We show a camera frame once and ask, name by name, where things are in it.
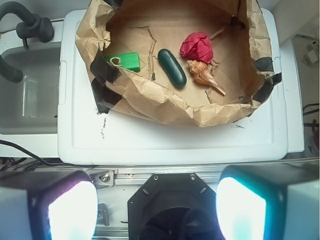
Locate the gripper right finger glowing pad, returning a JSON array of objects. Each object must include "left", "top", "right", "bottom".
[{"left": 216, "top": 164, "right": 320, "bottom": 240}]

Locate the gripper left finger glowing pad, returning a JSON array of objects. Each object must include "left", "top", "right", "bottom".
[{"left": 0, "top": 170, "right": 98, "bottom": 240}]

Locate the orange striped conch shell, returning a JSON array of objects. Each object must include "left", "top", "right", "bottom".
[{"left": 187, "top": 60, "right": 227, "bottom": 96}]

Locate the white plastic bin lid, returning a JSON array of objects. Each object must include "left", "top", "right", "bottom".
[{"left": 57, "top": 10, "right": 289, "bottom": 166}]

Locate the grey sink basin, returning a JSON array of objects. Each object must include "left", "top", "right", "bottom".
[{"left": 0, "top": 42, "right": 61, "bottom": 135}]

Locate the crumpled brown paper liner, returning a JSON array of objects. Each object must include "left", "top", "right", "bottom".
[{"left": 75, "top": 0, "right": 282, "bottom": 128}]

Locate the green rectangular block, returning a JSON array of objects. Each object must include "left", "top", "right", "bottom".
[{"left": 104, "top": 52, "right": 141, "bottom": 72}]

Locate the dark green oval capsule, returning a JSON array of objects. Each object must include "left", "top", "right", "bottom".
[{"left": 157, "top": 48, "right": 187, "bottom": 89}]

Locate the crumpled red paper ball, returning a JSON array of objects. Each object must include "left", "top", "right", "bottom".
[{"left": 179, "top": 32, "right": 214, "bottom": 64}]

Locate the black faucet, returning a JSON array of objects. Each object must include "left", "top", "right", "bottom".
[{"left": 0, "top": 1, "right": 55, "bottom": 49}]

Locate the aluminium extrusion rail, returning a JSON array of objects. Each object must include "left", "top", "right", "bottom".
[{"left": 87, "top": 165, "right": 225, "bottom": 188}]

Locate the black cable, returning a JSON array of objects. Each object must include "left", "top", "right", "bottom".
[{"left": 0, "top": 139, "right": 96, "bottom": 171}]

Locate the black octagonal mount plate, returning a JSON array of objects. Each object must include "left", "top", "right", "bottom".
[{"left": 127, "top": 173, "right": 224, "bottom": 240}]

